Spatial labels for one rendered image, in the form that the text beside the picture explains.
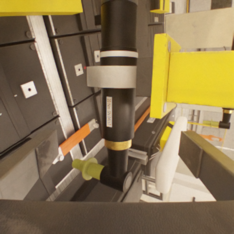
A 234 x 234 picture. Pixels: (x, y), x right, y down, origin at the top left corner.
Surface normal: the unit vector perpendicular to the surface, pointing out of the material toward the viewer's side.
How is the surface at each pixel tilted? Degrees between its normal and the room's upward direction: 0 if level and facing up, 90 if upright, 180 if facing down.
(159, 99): 90
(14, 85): 0
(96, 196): 90
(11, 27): 0
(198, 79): 90
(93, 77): 101
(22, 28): 0
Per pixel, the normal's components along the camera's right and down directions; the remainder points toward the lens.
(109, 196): -0.12, -0.87
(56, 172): 0.87, 0.14
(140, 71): -0.50, 0.22
